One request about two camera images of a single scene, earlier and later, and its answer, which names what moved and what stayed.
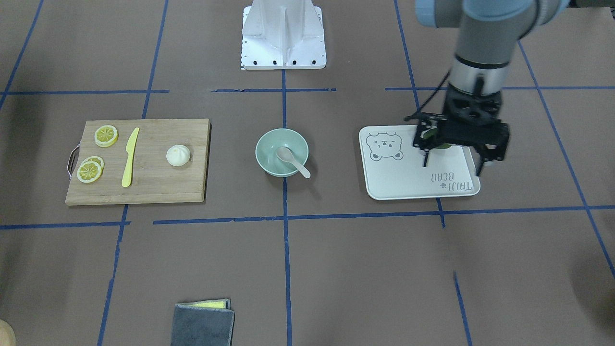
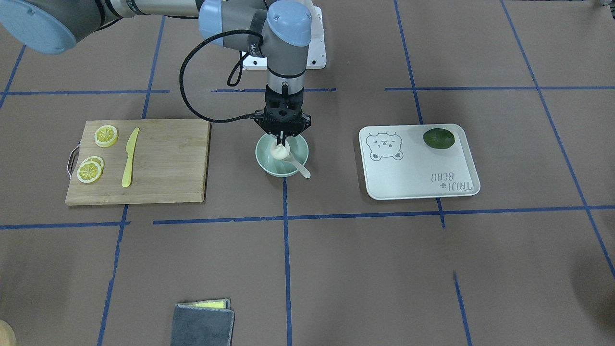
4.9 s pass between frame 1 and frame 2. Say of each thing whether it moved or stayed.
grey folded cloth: stayed
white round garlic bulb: moved
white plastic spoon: stayed
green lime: stayed
